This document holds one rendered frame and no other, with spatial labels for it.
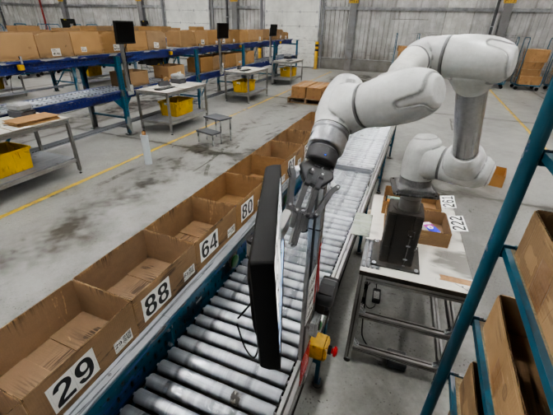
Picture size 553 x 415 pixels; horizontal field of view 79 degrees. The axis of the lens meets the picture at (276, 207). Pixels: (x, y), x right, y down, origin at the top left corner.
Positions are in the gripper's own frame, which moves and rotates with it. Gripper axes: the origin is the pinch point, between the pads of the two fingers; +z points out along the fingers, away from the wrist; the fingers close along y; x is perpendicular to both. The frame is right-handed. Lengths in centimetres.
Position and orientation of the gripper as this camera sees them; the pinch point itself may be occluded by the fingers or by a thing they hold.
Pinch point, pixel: (295, 229)
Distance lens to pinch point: 73.8
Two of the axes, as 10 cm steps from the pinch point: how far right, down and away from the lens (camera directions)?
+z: -3.5, 8.9, -3.0
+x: 1.8, -2.5, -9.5
